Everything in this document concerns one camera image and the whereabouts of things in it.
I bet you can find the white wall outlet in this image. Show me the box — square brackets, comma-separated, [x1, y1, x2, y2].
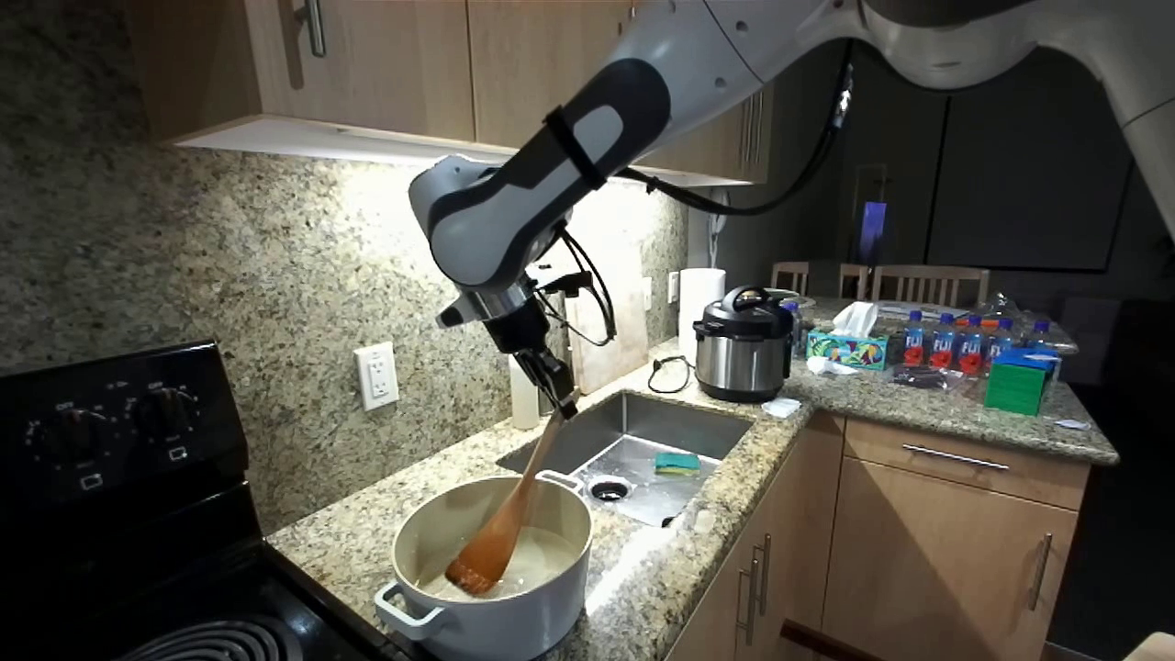
[353, 336, 403, 415]

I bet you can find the white cooking pot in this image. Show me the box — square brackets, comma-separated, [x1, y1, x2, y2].
[371, 469, 598, 661]

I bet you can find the black cooker power cable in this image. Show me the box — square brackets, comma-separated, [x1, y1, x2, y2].
[644, 351, 698, 398]

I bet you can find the white soap bottle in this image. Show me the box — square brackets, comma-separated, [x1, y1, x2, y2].
[507, 357, 548, 432]

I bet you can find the black velcro strap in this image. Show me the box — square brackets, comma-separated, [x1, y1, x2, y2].
[539, 104, 613, 196]

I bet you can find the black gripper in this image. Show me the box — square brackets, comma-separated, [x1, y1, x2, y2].
[482, 296, 579, 421]

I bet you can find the teal tissue box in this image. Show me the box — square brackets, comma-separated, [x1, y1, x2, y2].
[803, 301, 894, 374]

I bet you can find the wooden cutting board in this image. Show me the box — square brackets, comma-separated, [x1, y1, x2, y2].
[571, 196, 661, 398]

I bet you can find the wooden lower cabinet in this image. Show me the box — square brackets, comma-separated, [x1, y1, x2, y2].
[819, 415, 1094, 661]
[665, 412, 852, 661]

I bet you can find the red label plastic bottle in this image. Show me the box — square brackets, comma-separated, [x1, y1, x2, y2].
[955, 313, 991, 383]
[930, 307, 960, 374]
[900, 305, 930, 369]

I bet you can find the green box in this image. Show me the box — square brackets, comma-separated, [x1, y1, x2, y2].
[980, 346, 1064, 420]

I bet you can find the stainless steel sink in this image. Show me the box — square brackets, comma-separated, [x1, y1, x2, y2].
[491, 384, 756, 531]

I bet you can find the green kitchen sponge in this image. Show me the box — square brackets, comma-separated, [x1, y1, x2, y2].
[652, 449, 707, 480]

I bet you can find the wooden chair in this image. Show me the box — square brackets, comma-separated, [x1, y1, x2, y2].
[836, 262, 997, 313]
[769, 257, 816, 296]

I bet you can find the steel black pressure cooker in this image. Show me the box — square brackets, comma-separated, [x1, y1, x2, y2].
[690, 283, 801, 403]

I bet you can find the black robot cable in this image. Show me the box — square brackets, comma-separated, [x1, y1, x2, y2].
[537, 51, 861, 351]

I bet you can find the metal cabinet handle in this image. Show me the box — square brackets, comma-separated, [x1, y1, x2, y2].
[287, 0, 336, 57]
[1024, 530, 1062, 618]
[903, 439, 1019, 476]
[752, 531, 777, 623]
[730, 563, 756, 650]

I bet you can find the black electric stove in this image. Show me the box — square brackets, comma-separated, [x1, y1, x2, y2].
[0, 336, 409, 661]

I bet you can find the white paper towel roll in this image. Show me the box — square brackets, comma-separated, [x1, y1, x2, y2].
[677, 265, 730, 360]

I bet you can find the wooden cabinet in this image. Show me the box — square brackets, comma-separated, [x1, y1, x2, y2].
[665, 412, 852, 661]
[122, 0, 788, 190]
[819, 415, 1094, 661]

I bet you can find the wooden upper cabinet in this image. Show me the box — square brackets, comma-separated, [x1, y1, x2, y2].
[122, 0, 788, 190]

